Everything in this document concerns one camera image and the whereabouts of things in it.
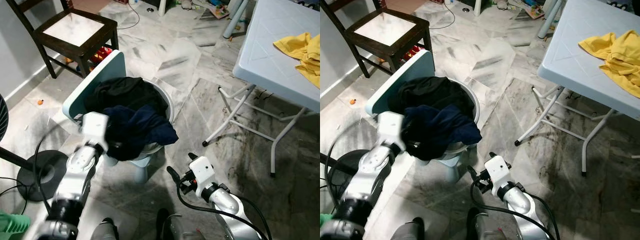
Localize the dark wooden chair white seat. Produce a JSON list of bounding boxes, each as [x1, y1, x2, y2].
[[6, 0, 120, 80], [320, 0, 434, 79]]

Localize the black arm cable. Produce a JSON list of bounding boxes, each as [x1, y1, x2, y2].
[[323, 120, 381, 201], [176, 185, 274, 240], [31, 122, 83, 217], [469, 181, 562, 240]]

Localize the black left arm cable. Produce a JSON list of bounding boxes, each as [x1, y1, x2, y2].
[[323, 120, 381, 201], [31, 122, 83, 217]]

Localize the robot right leg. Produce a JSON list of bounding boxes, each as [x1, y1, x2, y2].
[[466, 208, 503, 240], [156, 208, 202, 240]]

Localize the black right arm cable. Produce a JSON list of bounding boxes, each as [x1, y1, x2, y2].
[[469, 181, 562, 240], [176, 185, 274, 240]]

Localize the yellow shirt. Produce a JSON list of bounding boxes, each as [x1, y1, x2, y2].
[[578, 30, 640, 99], [273, 32, 321, 90]]

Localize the black stand fan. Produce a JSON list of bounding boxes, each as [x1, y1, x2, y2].
[[320, 149, 372, 201], [0, 92, 70, 203]]

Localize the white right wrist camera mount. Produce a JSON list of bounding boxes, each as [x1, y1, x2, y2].
[[484, 155, 512, 197], [188, 156, 217, 199]]

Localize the thin black floor cable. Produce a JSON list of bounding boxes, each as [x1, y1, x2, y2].
[[117, 0, 142, 30], [431, 0, 457, 30]]

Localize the colourful toy pile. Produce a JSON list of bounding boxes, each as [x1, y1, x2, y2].
[[206, 0, 232, 19], [520, 0, 546, 20]]

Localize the black garment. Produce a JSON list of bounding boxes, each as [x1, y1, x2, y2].
[[83, 76, 170, 162], [387, 76, 476, 161]]

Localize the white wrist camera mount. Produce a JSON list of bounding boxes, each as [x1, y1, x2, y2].
[[79, 111, 111, 152], [484, 155, 512, 197], [188, 156, 217, 199], [376, 111, 407, 151]]

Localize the small light blue washing machine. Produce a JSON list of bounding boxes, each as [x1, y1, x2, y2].
[[364, 48, 482, 183], [61, 49, 177, 184]]

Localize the light blue folding table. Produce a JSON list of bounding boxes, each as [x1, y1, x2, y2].
[[201, 0, 321, 178], [514, 0, 640, 177]]

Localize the white metal pole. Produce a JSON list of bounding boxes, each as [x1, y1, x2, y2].
[[222, 0, 249, 40], [537, 0, 564, 40]]

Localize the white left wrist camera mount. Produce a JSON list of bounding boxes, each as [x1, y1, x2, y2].
[[79, 111, 111, 152], [376, 111, 407, 151]]

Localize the small red plastic item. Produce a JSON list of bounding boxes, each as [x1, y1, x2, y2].
[[400, 44, 427, 61], [90, 46, 114, 64]]

